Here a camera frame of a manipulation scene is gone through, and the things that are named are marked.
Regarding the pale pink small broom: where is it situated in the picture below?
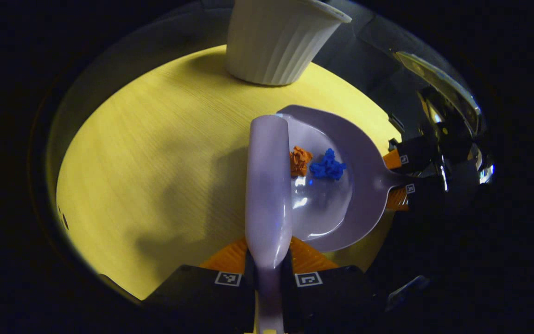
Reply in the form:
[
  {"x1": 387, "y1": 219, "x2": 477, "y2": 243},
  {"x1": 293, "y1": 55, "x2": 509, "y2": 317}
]
[{"x1": 245, "y1": 115, "x2": 294, "y2": 334}]

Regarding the pale pink dustpan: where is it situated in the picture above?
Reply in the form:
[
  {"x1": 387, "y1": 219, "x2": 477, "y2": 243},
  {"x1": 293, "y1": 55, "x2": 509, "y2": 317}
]
[{"x1": 276, "y1": 104, "x2": 412, "y2": 253}]

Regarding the orange paper scrap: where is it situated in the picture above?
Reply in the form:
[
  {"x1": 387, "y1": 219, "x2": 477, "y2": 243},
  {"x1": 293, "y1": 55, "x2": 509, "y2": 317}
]
[{"x1": 289, "y1": 146, "x2": 314, "y2": 178}]

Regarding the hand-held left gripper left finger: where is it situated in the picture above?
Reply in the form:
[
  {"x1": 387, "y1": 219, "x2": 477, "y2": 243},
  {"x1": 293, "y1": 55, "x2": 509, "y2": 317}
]
[{"x1": 142, "y1": 237, "x2": 257, "y2": 334}]

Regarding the wooden desktop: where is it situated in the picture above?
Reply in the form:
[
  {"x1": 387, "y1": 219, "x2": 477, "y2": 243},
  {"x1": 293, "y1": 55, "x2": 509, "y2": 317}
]
[{"x1": 56, "y1": 45, "x2": 402, "y2": 301}]

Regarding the blue paper scrap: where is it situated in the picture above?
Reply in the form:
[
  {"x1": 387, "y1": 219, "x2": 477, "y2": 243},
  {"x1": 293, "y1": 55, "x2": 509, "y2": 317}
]
[{"x1": 309, "y1": 148, "x2": 347, "y2": 181}]

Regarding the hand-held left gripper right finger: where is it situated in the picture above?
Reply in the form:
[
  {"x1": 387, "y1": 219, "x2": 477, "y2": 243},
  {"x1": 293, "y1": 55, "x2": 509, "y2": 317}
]
[{"x1": 281, "y1": 236, "x2": 389, "y2": 334}]

